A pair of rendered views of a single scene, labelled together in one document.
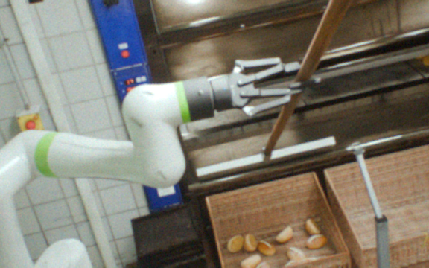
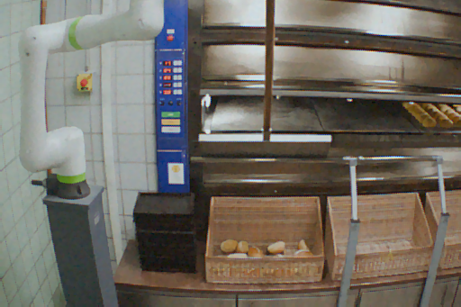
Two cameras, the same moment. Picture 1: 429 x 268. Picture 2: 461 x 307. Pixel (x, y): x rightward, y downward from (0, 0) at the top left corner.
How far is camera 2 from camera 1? 77 cm
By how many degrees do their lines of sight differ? 15
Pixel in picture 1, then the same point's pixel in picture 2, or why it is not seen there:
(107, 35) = not seen: hidden behind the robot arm
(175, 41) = (215, 37)
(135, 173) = (124, 23)
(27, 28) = (106, 8)
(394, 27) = (399, 76)
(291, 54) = (315, 74)
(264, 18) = (295, 36)
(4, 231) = (34, 74)
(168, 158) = (149, 11)
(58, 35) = not seen: hidden behind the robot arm
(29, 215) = not seen: hidden behind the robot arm
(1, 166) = (49, 27)
